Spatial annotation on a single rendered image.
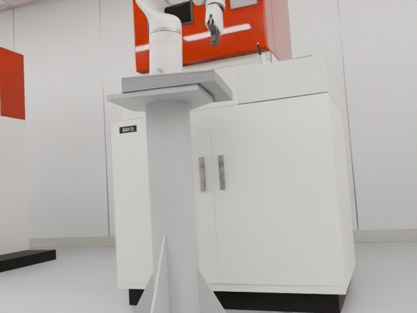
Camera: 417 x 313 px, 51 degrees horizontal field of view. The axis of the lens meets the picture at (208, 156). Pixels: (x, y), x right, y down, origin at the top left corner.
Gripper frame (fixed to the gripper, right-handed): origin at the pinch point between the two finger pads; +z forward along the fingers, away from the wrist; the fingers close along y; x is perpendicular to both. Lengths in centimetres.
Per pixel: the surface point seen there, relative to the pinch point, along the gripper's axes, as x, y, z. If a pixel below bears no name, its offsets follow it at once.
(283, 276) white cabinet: 23, -16, 96
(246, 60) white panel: -3, -55, -19
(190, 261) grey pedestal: -2, 15, 92
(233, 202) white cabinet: 5, -10, 68
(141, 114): -34.6, -1.6, 28.5
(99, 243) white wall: -212, -224, 63
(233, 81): 8.2, 0.2, 20.6
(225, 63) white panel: -15, -55, -20
